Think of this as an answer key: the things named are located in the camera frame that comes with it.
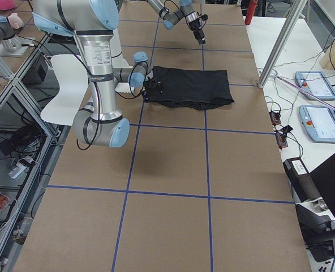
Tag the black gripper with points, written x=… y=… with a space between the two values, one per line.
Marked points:
x=196 y=27
x=153 y=85

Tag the black printed t-shirt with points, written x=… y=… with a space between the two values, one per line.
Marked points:
x=196 y=89

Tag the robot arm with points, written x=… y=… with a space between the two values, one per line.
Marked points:
x=92 y=24
x=184 y=10

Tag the red fire extinguisher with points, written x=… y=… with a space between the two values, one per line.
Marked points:
x=250 y=12

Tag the white plastic chair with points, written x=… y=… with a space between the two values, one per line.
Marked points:
x=72 y=78

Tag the far teach pendant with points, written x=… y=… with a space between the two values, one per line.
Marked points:
x=316 y=84

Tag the teach pendant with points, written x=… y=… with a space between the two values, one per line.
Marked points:
x=318 y=122
x=316 y=84

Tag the near teach pendant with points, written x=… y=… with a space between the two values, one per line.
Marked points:
x=318 y=122

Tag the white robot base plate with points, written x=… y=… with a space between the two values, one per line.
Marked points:
x=123 y=88

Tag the aluminium frame post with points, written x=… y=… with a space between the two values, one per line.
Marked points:
x=283 y=36

